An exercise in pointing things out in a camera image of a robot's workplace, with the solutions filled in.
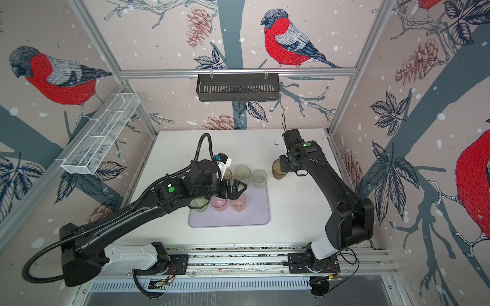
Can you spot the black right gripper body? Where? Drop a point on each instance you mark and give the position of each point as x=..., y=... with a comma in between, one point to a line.
x=286, y=164

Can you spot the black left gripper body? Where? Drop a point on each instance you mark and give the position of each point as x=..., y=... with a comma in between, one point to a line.
x=222, y=189

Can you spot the pink glass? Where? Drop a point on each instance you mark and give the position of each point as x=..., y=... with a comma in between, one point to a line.
x=219, y=204
x=239, y=204

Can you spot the smooth yellow glass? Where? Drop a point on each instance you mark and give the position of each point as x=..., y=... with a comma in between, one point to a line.
x=228, y=175

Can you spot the amber textured glass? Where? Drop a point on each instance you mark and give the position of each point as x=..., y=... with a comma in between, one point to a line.
x=278, y=174

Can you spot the tall pale green textured glass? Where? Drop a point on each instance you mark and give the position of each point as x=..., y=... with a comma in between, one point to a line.
x=243, y=174

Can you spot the smooth green glass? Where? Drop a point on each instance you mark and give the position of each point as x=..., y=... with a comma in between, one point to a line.
x=199, y=205

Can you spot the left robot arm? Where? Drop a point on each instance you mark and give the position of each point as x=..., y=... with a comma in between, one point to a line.
x=83, y=247

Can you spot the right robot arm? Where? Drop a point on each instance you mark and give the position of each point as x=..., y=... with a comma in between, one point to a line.
x=352, y=218

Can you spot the lilac plastic tray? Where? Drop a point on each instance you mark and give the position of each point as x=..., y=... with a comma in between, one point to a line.
x=255, y=212

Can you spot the black hanging basket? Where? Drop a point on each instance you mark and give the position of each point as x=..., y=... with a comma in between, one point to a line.
x=238, y=87

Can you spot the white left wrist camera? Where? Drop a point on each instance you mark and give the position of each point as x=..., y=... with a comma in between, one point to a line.
x=223, y=162

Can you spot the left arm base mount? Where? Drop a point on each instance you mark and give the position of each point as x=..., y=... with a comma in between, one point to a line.
x=176, y=265

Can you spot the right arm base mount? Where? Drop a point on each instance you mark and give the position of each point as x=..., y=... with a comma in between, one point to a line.
x=307, y=263

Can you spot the white wire mesh basket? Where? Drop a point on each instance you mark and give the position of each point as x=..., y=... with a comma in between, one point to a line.
x=103, y=131

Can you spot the horizontal aluminium rail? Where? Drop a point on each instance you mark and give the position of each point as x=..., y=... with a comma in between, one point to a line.
x=282, y=72

